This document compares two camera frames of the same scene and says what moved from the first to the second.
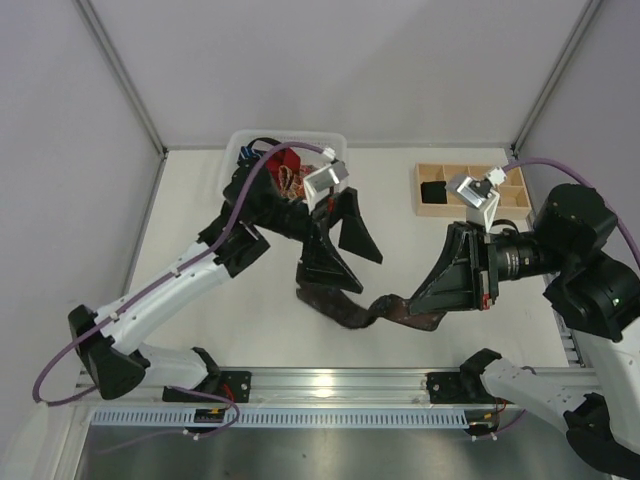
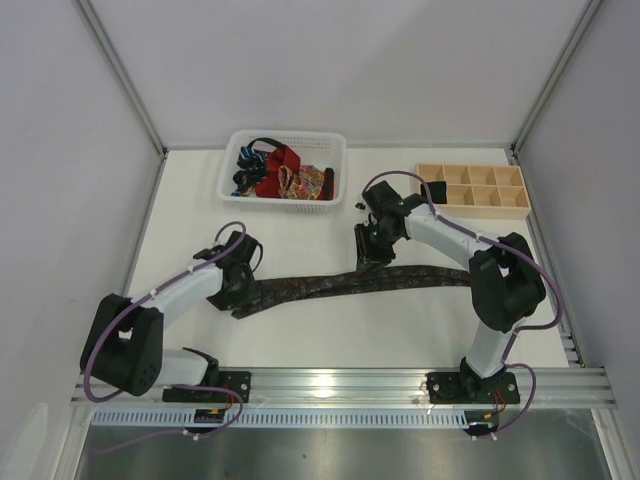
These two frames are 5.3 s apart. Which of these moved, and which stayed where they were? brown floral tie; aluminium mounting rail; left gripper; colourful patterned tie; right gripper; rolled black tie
Moved: left gripper; brown floral tie; right gripper
Stayed: rolled black tie; colourful patterned tie; aluminium mounting rail
